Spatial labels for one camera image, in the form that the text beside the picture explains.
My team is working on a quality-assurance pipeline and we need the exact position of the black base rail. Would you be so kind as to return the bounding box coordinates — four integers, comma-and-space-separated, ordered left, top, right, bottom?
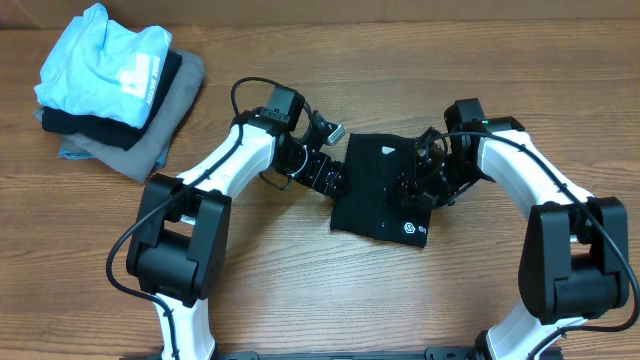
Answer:
119, 345, 566, 360

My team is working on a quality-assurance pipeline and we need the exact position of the black folded shirt in stack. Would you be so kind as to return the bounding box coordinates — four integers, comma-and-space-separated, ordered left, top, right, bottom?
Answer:
41, 50, 182, 150

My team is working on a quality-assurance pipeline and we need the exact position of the black t-shirt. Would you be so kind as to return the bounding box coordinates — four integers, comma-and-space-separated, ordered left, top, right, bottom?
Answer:
330, 134, 432, 248

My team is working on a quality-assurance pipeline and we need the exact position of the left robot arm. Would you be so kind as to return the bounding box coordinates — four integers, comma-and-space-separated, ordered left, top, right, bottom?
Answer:
124, 86, 345, 359

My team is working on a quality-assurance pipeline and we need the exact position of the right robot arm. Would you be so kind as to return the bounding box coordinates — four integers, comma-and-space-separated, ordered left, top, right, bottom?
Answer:
402, 98, 639, 360

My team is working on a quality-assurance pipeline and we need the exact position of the grey folded shirt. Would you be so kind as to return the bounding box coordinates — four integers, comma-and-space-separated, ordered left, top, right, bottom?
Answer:
34, 49, 206, 183

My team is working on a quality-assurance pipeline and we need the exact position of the light blue folded t-shirt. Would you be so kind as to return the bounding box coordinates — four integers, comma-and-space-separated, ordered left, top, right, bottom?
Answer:
34, 3, 172, 128

